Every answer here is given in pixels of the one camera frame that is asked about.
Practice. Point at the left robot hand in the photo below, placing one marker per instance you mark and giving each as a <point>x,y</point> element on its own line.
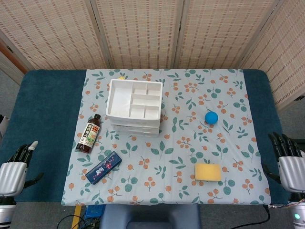
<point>12,176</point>

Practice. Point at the clear top drawer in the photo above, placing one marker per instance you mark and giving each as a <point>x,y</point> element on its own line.
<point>135,121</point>

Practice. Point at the floral tablecloth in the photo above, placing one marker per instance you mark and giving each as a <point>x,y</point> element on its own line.
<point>171,148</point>

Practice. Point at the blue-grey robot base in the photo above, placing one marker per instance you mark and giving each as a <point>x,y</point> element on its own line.
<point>150,217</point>

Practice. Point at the clear bottom drawer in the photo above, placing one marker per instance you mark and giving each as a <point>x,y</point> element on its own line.
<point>135,134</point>

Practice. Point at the blue plastic crate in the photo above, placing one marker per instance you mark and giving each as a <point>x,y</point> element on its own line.
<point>94,211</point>

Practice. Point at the blue pencil box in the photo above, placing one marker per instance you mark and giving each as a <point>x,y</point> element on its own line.
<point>103,168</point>

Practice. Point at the teal table cover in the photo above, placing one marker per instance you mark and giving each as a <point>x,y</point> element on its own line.
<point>45,124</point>

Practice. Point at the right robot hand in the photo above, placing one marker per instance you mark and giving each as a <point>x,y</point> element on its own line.
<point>291,171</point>

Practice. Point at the woven folding screen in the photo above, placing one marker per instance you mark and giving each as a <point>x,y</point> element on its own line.
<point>143,31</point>

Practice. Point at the white object at table side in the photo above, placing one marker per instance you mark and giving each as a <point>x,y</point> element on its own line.
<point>3,126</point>

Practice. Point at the white plastic drawer organizer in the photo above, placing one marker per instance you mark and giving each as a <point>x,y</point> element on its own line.
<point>119,97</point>

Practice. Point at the clear middle drawer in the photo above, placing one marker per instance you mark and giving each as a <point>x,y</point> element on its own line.
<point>135,128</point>

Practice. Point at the dark drink bottle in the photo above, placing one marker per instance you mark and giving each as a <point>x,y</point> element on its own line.
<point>89,136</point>

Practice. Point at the yellow packet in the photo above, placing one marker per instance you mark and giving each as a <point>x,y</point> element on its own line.
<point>121,78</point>

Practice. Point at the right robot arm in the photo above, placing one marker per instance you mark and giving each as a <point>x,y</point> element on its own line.
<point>297,214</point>

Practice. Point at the clear drawer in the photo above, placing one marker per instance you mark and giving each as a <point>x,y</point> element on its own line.
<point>135,121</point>
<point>135,128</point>
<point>135,134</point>

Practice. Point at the blue ball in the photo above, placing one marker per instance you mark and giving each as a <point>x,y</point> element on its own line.
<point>211,118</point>

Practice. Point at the yellow sponge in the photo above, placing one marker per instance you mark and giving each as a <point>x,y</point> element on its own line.
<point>207,172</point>

